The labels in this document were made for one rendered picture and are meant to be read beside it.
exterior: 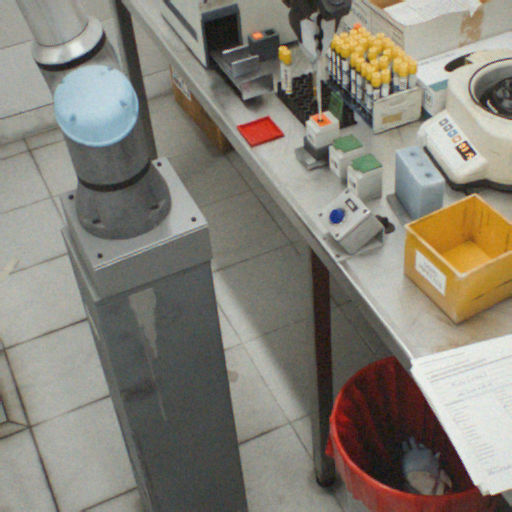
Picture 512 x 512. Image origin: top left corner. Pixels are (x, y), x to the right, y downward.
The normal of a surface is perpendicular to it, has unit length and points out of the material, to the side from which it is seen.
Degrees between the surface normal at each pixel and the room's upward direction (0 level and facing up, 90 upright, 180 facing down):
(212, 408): 90
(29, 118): 90
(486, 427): 0
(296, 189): 0
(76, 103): 10
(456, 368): 0
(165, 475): 90
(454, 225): 90
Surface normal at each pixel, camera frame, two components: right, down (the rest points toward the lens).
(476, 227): -0.87, 0.38
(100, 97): -0.07, -0.60
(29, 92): 0.41, 0.60
